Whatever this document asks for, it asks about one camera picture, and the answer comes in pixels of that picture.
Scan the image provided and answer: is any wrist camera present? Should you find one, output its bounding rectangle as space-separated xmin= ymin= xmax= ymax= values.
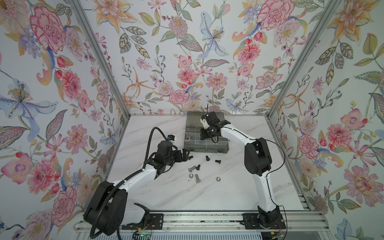
xmin=157 ymin=135 xmax=178 ymax=156
xmin=200 ymin=116 xmax=210 ymax=130

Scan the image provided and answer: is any grey plastic organizer box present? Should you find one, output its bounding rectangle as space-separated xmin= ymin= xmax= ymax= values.
xmin=184 ymin=112 xmax=229 ymax=154

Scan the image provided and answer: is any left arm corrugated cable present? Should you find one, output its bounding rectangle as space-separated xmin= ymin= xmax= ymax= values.
xmin=89 ymin=126 xmax=169 ymax=239

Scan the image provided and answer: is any silver hex bolt long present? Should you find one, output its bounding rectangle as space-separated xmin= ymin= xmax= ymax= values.
xmin=195 ymin=174 xmax=201 ymax=183

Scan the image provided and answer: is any right aluminium corner post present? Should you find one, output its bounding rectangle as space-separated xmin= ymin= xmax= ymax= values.
xmin=266 ymin=0 xmax=339 ymax=120

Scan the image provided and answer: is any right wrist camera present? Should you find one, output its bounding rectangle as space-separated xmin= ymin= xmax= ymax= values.
xmin=200 ymin=116 xmax=210 ymax=130

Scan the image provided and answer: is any left aluminium corner post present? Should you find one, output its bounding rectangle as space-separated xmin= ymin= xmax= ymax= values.
xmin=69 ymin=0 xmax=131 ymax=120

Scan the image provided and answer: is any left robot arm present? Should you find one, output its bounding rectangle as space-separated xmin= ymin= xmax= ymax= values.
xmin=84 ymin=147 xmax=192 ymax=239

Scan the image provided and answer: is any aluminium corner post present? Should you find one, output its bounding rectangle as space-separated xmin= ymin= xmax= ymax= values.
xmin=69 ymin=0 xmax=131 ymax=120
xmin=266 ymin=0 xmax=339 ymax=120

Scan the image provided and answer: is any aluminium mounting rail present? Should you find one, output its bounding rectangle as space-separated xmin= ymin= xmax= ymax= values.
xmin=73 ymin=211 xmax=331 ymax=234

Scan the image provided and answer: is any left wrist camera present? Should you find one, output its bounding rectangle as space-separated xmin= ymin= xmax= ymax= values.
xmin=157 ymin=135 xmax=178 ymax=156

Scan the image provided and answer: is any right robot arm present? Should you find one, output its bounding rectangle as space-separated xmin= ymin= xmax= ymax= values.
xmin=200 ymin=112 xmax=280 ymax=228

